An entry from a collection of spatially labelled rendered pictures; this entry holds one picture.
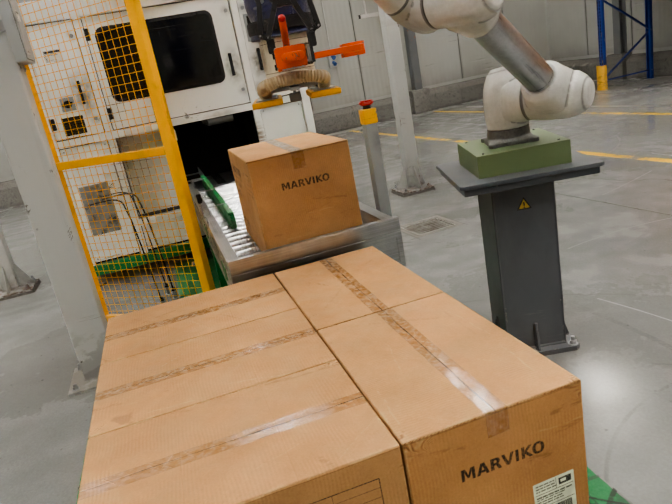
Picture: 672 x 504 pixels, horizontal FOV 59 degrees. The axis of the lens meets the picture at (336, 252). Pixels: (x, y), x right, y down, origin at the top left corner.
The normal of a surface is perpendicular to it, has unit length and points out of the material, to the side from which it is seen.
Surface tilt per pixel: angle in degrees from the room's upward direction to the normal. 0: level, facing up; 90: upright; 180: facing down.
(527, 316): 90
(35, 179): 90
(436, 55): 90
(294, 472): 0
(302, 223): 90
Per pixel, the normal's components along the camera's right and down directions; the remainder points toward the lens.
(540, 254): 0.01, 0.29
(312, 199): 0.29, 0.24
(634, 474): -0.18, -0.94
